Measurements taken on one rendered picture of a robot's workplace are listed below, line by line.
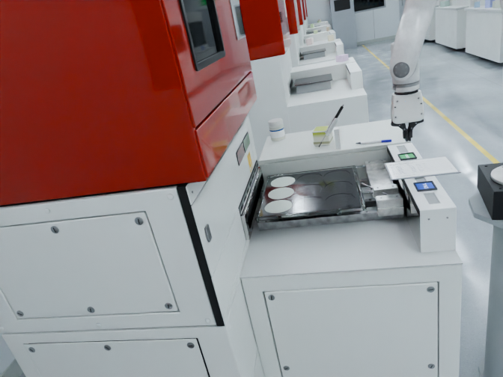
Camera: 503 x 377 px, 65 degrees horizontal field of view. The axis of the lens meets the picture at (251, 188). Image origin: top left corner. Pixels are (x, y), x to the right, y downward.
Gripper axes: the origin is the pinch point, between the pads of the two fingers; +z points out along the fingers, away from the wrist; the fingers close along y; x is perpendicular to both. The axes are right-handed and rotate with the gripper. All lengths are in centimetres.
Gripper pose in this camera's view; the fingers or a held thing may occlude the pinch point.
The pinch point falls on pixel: (407, 135)
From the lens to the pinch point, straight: 148.5
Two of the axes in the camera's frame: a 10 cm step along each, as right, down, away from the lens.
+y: 9.7, -1.1, -2.1
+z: 1.9, 9.0, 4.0
